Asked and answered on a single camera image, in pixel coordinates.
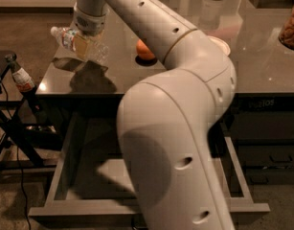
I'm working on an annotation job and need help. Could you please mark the white paper bowl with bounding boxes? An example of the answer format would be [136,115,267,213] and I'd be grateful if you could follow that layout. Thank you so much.
[208,35,231,57]

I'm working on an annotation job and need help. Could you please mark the orange fruit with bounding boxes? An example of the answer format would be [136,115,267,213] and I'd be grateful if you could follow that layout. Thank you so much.
[136,39,155,60]

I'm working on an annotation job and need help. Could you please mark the black power cable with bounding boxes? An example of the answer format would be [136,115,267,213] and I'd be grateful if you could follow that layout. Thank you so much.
[0,77,34,230]

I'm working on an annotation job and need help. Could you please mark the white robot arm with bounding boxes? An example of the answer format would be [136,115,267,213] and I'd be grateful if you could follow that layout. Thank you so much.
[75,0,237,230]

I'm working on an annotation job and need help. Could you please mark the dark glass soda bottle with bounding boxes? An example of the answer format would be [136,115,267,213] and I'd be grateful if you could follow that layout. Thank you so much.
[5,53,47,124]

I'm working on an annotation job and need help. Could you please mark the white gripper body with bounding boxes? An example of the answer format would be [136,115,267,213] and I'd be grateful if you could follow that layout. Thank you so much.
[74,2,108,36]

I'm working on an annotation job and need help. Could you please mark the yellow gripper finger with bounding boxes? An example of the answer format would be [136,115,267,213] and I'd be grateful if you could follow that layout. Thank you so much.
[74,34,90,60]

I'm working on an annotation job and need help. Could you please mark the open grey top drawer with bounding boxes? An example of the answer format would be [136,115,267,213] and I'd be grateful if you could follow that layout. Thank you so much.
[29,113,270,230]

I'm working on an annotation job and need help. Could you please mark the clear plastic water bottle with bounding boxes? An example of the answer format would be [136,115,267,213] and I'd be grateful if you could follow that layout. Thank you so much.
[51,27,108,65]

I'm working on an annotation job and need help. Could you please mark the black side table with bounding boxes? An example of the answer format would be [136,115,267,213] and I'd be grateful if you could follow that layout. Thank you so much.
[0,50,66,177]

